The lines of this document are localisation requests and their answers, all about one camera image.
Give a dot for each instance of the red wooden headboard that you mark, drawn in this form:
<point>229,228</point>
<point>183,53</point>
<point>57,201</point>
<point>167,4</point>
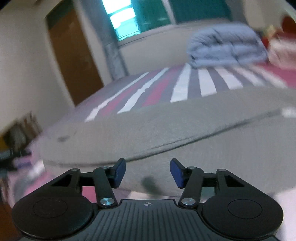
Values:
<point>288,24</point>

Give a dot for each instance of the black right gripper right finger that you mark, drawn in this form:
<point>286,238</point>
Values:
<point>192,179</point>

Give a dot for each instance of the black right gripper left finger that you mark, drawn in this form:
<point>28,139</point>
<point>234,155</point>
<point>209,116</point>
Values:
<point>103,179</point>

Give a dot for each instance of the brown wooden door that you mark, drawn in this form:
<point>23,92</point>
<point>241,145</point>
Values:
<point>72,53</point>

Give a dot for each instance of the grey left curtain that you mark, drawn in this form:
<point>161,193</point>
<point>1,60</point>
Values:
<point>103,27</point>

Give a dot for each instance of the grey pants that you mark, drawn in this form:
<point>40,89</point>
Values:
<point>249,131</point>

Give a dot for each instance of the window with teal blinds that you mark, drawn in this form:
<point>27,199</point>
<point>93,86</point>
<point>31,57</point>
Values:
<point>129,18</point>

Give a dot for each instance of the striped pink grey bedsheet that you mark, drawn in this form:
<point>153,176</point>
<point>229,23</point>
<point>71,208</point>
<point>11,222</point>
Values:
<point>168,85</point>

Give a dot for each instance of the folded light blue duvet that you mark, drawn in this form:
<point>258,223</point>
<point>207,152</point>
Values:
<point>225,44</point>

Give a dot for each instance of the wooden chair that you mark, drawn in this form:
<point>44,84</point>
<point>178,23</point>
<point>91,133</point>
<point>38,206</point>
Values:
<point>21,132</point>

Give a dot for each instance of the folded pink white blanket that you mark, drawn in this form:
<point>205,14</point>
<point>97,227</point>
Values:
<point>281,50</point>

